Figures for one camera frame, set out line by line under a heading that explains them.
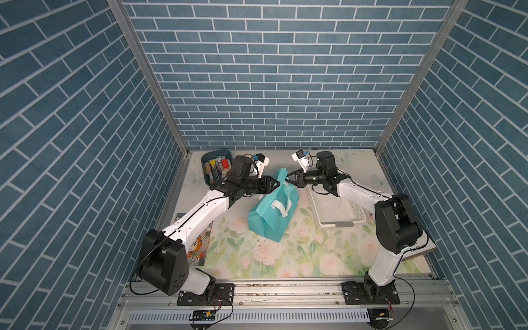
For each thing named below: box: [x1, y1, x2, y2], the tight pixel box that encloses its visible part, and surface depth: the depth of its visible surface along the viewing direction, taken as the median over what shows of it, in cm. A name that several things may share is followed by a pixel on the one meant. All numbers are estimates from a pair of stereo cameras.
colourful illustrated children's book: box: [187, 220, 214, 267], surface depth 86 cm
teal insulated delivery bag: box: [247, 167, 300, 243], surface depth 79 cm
